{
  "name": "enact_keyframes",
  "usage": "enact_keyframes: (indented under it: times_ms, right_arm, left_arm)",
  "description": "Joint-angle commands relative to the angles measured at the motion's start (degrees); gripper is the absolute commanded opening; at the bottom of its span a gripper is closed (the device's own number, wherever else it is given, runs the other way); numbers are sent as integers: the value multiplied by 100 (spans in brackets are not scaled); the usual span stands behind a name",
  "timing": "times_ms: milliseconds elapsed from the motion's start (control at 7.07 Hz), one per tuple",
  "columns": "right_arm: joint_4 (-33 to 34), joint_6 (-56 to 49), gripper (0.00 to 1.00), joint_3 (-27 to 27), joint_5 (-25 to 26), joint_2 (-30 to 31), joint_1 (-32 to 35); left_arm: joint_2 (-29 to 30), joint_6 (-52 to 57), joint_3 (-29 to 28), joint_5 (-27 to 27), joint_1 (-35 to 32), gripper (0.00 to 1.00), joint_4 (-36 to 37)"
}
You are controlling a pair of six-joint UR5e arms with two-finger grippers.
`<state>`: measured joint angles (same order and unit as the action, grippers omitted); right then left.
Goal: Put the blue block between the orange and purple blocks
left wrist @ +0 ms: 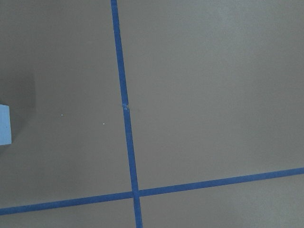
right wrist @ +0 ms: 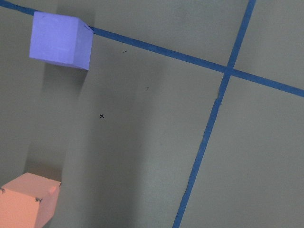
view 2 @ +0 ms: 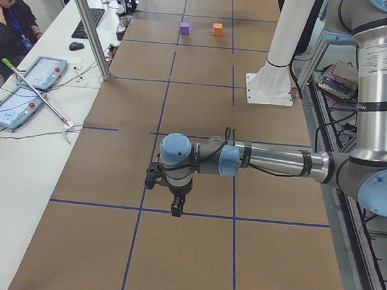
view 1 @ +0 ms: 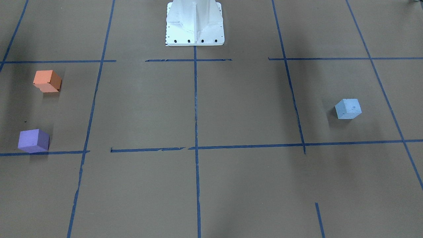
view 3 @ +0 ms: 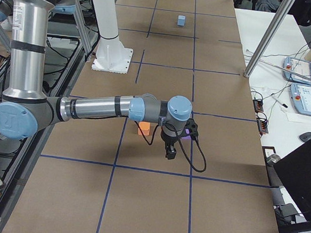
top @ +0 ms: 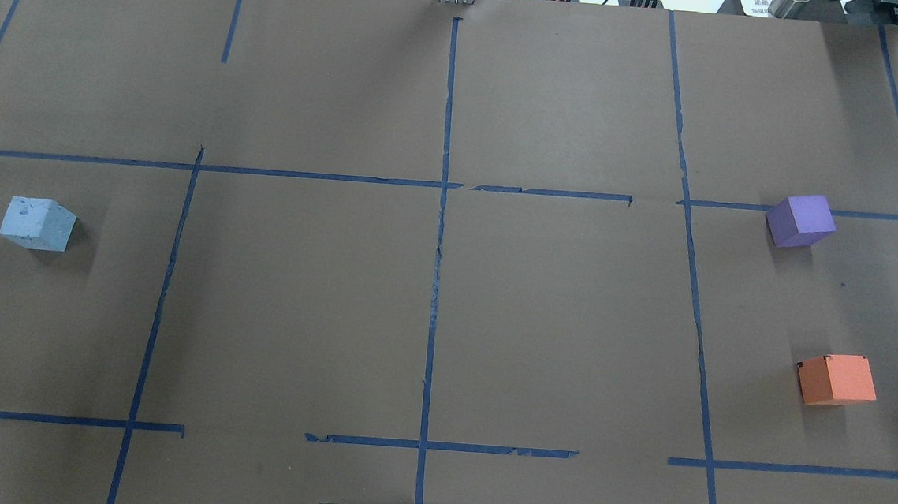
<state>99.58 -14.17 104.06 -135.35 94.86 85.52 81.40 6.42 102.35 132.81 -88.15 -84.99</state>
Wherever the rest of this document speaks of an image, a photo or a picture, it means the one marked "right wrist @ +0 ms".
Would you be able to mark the orange foam block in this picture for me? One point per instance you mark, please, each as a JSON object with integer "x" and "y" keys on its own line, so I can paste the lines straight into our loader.
{"x": 28, "y": 201}

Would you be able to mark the purple foam block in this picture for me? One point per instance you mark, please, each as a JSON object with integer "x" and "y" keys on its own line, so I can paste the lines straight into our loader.
{"x": 61, "y": 40}

